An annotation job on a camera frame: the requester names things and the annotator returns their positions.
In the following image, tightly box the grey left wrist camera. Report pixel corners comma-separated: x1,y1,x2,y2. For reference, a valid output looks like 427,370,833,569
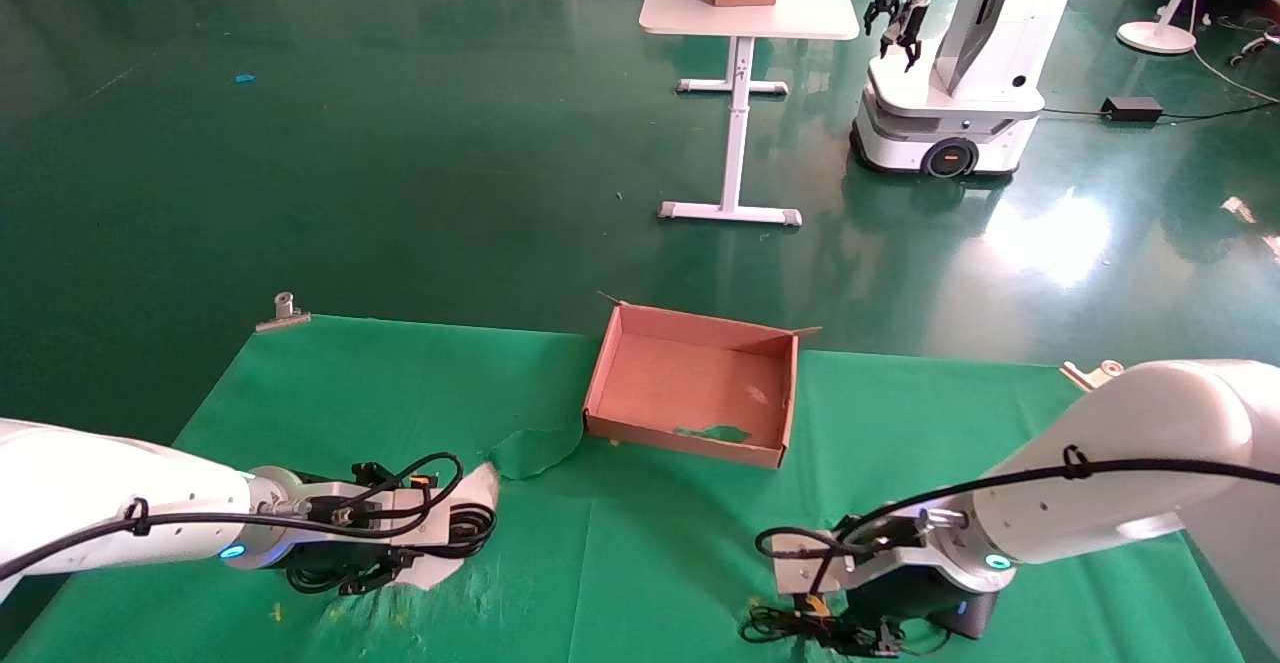
303,478,451,547

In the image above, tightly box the white pedestal table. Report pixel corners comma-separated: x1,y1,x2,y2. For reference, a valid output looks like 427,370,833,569
639,0,861,228

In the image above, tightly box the white wheeled robot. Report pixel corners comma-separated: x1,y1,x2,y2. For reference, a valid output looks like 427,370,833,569
850,0,1091,180

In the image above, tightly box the black floor cable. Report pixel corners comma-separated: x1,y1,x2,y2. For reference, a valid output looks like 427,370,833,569
1040,101,1280,126

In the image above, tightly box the black power adapter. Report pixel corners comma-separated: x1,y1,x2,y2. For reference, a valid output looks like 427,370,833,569
1101,96,1165,125

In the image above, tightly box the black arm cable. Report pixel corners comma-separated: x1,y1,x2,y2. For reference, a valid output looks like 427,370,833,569
0,451,467,584
755,445,1280,564

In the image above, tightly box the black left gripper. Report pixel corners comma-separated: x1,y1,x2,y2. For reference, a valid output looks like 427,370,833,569
285,540,421,596

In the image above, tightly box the white floor cable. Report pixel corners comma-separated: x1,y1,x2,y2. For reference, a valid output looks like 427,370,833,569
1190,43,1280,106

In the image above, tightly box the black chair caster base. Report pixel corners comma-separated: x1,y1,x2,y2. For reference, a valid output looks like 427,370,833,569
1228,25,1280,69

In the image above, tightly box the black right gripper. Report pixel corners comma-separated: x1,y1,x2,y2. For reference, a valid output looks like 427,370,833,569
840,565,1001,658

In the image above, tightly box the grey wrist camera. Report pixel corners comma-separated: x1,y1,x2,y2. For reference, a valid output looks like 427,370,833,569
771,531,906,599
303,478,451,547

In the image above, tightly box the metal binder clip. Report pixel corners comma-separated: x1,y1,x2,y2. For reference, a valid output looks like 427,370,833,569
254,291,312,334
1060,360,1126,392

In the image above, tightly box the green tablecloth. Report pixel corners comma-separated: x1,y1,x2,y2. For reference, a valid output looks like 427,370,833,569
0,315,1246,663

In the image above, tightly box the open brown cardboard box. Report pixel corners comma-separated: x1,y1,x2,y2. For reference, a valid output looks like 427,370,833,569
582,293,823,471

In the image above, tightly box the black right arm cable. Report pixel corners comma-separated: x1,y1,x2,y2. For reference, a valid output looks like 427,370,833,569
755,445,1280,564

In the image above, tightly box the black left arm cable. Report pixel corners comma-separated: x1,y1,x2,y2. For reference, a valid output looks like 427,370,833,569
0,451,467,584

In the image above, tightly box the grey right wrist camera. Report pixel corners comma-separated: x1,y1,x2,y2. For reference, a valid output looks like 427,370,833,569
771,531,906,599

